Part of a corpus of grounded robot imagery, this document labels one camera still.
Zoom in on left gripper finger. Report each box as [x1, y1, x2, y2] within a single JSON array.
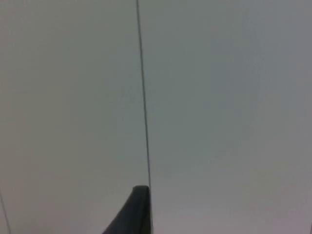
[[101, 185, 154, 234]]

